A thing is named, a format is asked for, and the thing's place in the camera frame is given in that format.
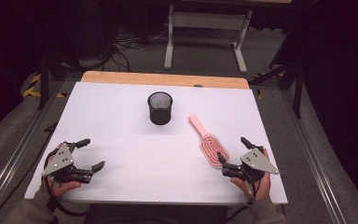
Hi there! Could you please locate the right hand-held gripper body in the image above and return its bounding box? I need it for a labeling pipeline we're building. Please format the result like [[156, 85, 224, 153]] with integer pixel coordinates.
[[221, 146, 280, 185]]

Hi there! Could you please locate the white metal desk frame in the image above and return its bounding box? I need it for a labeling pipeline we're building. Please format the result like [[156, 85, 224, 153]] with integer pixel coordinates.
[[163, 0, 293, 75]]

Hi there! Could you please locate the person's right hand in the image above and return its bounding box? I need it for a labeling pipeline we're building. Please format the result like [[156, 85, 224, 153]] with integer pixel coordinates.
[[229, 148, 280, 202]]

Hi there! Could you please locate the pink hairbrush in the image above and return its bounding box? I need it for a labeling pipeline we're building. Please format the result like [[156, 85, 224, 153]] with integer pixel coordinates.
[[187, 114, 230, 169]]

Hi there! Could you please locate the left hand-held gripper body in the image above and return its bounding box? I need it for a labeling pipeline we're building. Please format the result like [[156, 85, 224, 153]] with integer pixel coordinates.
[[41, 141, 95, 185]]

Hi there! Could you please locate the wooden table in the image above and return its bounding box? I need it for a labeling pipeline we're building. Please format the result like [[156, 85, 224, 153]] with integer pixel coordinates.
[[80, 70, 251, 91]]

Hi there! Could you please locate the right hand-held gripper cable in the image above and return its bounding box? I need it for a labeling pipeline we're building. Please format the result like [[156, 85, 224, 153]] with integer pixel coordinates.
[[227, 172, 259, 222]]

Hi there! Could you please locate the yellow black hazard tape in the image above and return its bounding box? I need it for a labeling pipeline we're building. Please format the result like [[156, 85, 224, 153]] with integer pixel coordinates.
[[22, 73, 68, 99]]

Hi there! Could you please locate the bundle of floor cables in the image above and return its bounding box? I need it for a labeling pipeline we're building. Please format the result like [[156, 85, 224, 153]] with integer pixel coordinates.
[[97, 26, 171, 73]]

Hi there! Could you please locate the hand-held gripper cable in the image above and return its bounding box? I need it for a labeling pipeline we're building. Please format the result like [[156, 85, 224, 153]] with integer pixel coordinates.
[[44, 175, 90, 218], [227, 172, 259, 222]]

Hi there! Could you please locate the white table board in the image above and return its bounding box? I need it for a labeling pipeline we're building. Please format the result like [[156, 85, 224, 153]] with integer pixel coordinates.
[[23, 81, 289, 206]]

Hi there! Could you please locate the black mesh pen holder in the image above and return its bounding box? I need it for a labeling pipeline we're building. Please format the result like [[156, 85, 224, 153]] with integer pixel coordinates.
[[146, 91, 173, 126]]

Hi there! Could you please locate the person's left hand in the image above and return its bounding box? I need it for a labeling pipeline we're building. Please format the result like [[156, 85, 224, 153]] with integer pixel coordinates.
[[44, 142, 82, 199]]

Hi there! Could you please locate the person's dark lap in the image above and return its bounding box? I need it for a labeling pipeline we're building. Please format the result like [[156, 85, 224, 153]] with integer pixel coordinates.
[[83, 203, 228, 224]]

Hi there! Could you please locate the aluminium floor rail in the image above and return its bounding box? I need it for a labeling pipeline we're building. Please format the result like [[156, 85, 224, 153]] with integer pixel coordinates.
[[0, 80, 64, 220], [279, 89, 349, 224]]

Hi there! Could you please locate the left hand-held gripper cable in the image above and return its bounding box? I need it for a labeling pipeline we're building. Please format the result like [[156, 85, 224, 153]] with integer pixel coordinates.
[[44, 175, 90, 218]]

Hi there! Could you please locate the black metal stand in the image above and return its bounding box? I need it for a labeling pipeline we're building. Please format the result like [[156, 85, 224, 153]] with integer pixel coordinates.
[[36, 50, 87, 111], [248, 57, 306, 119]]

